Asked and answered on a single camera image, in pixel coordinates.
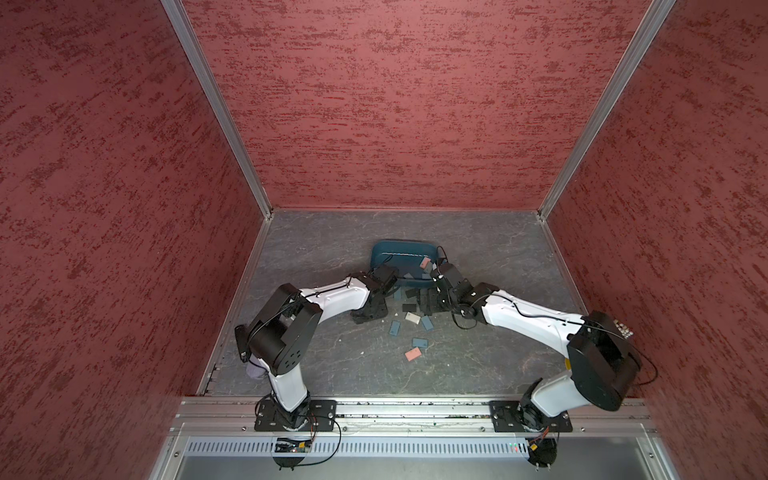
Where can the aluminium front rail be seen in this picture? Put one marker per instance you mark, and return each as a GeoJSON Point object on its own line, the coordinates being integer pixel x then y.
{"type": "Point", "coordinates": [446, 416]}

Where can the aluminium corner post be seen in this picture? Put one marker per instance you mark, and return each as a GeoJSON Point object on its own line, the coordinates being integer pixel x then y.
{"type": "Point", "coordinates": [184, 32]}
{"type": "Point", "coordinates": [648, 28]}

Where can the right aluminium corner post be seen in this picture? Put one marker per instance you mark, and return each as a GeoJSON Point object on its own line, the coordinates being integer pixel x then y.
{"type": "Point", "coordinates": [648, 28]}

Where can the lavender cloth at left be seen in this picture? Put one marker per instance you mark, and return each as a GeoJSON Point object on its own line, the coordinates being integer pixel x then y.
{"type": "Point", "coordinates": [255, 370]}

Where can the left aluminium corner post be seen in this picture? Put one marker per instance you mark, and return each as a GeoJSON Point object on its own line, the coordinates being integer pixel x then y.
{"type": "Point", "coordinates": [184, 32]}

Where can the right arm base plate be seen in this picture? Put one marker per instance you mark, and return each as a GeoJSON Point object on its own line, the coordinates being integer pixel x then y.
{"type": "Point", "coordinates": [511, 417]}

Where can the blue eraser centre right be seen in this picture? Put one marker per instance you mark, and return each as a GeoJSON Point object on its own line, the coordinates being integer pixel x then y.
{"type": "Point", "coordinates": [427, 323]}

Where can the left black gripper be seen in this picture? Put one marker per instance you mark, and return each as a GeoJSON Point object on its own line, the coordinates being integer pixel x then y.
{"type": "Point", "coordinates": [359, 318]}

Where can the teal plastic storage box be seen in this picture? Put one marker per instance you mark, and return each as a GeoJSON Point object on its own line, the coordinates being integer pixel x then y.
{"type": "Point", "coordinates": [406, 256]}

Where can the perforated cable tray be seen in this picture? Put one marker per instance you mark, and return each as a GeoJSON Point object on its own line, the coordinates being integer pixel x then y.
{"type": "Point", "coordinates": [360, 447]}

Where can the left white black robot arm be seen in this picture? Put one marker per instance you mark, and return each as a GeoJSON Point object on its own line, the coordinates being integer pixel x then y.
{"type": "Point", "coordinates": [279, 335]}

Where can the cream white eraser centre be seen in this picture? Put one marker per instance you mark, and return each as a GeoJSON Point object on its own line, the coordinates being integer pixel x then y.
{"type": "Point", "coordinates": [411, 317]}

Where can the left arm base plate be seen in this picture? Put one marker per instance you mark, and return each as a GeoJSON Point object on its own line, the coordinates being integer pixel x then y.
{"type": "Point", "coordinates": [324, 415]}

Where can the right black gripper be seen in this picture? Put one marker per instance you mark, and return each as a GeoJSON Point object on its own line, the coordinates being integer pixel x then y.
{"type": "Point", "coordinates": [431, 296]}

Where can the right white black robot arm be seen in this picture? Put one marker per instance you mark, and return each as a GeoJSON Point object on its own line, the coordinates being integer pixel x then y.
{"type": "Point", "coordinates": [601, 364]}

